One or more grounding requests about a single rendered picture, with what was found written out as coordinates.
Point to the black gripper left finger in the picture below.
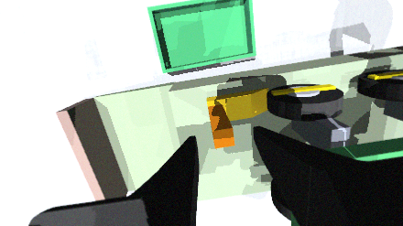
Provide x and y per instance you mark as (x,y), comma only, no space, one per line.
(168,198)

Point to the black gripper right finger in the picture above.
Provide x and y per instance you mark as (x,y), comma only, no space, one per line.
(322,188)

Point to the green tray floor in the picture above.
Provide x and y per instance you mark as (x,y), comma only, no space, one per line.
(202,33)

